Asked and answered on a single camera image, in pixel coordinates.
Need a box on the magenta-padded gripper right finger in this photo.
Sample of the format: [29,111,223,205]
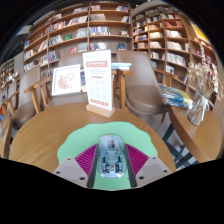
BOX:
[123,143,173,189]

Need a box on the white sign on wooden stand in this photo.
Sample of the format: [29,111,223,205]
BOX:
[82,49,116,118]

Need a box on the glass vase with dried flowers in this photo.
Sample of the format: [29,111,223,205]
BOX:
[186,41,224,127]

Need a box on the curved wooden bookshelf unit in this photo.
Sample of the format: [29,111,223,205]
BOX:
[131,4,224,108]

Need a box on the wide wooden bookshelf unit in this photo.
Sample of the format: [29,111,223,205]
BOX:
[22,0,133,73]

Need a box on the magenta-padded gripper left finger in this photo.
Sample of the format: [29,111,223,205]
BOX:
[52,143,100,189]

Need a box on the stack of colourful books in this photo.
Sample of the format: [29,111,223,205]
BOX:
[159,84,194,110]

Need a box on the green wavy-edged mouse pad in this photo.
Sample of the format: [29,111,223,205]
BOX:
[56,121,158,191]

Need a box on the distant wooden bookshelf unit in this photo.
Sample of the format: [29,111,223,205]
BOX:
[0,58,16,98]

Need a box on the dark-covered book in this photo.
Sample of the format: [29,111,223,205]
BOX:
[79,69,88,93]

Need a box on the transparent computer mouse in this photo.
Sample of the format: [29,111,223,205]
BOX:
[97,134,127,179]

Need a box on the round wooden side table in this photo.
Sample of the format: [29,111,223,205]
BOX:
[168,104,224,164]
[0,114,14,159]

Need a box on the white framed floral picture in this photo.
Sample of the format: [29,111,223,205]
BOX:
[51,63,82,97]

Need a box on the stack of light blue books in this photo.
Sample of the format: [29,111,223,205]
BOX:
[110,62,133,71]

